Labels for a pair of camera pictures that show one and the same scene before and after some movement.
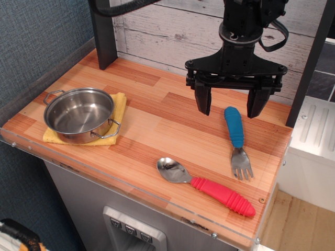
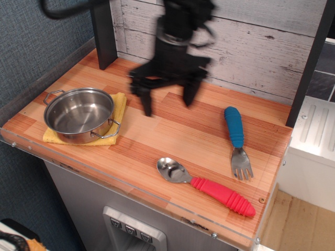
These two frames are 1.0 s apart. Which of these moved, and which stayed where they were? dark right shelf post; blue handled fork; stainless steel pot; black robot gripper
Moved: black robot gripper
Stayed: blue handled fork; dark right shelf post; stainless steel pot
